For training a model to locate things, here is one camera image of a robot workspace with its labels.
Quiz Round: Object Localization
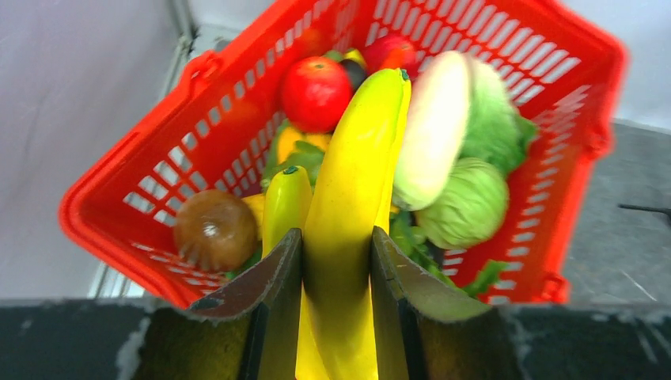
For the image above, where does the brown kiwi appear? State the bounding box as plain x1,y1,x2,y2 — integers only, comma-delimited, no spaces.
172,189,259,272

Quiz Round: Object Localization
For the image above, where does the black microphone tripod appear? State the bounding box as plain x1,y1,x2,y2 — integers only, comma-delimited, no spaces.
618,203,671,217

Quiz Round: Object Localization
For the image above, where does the round green cabbage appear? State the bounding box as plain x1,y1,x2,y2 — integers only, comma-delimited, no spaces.
415,158,510,249

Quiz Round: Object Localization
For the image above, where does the yellow banana bunch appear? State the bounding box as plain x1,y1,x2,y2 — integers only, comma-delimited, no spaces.
241,68,413,380

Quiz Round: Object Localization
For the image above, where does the red apple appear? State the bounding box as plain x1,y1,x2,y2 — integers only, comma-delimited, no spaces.
280,56,353,133

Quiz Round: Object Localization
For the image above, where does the napa cabbage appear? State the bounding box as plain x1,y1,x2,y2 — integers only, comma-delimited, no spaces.
460,55,538,177

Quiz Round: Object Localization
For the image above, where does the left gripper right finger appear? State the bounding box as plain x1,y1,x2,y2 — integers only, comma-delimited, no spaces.
370,226,522,379

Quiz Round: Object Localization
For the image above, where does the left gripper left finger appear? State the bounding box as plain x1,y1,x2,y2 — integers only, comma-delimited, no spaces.
131,228,302,379

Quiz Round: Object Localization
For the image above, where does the red plastic shopping basket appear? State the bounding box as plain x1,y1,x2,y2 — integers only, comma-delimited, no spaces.
59,1,626,307

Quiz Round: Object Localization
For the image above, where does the red chili pepper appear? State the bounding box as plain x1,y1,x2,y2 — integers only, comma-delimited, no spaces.
362,33,420,79

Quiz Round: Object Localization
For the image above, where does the white radish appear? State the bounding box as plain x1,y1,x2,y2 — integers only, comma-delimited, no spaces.
392,51,471,211

